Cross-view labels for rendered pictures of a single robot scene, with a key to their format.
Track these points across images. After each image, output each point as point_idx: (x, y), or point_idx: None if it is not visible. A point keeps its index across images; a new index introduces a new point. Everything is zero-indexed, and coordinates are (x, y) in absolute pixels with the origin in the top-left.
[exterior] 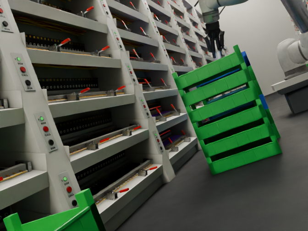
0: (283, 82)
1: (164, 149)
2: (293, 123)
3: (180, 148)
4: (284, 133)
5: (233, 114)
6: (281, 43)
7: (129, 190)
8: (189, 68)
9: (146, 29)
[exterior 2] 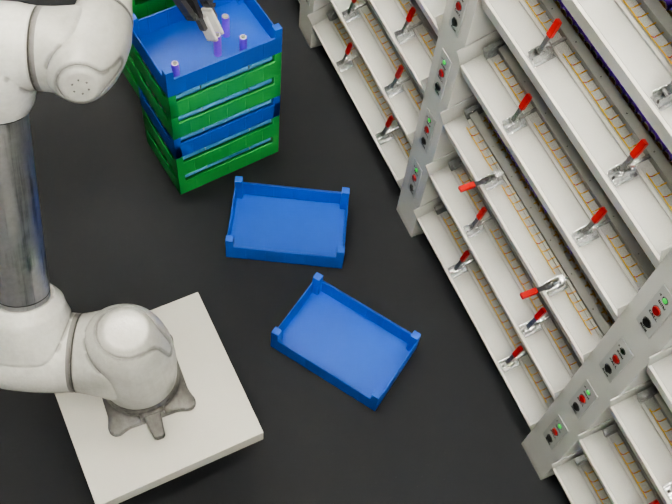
0: (168, 303)
1: (312, 9)
2: (150, 233)
3: (349, 84)
4: (145, 161)
5: None
6: (131, 305)
7: None
8: (578, 257)
9: None
